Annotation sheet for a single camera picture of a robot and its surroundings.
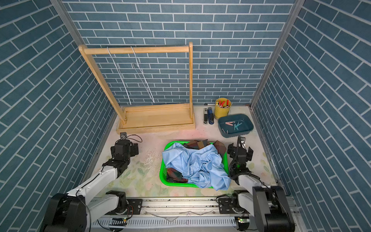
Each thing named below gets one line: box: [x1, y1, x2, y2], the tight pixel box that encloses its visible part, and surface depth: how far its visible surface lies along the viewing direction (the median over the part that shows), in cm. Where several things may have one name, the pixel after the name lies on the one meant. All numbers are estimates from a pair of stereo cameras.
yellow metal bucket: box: [214, 97, 232, 120], surface depth 107 cm
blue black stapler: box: [207, 107, 215, 125], surface depth 113 cm
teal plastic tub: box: [217, 113, 254, 138], surface depth 110 cm
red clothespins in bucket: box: [218, 99, 230, 108], surface depth 107 cm
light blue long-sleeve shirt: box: [161, 142, 231, 191], surface depth 79 cm
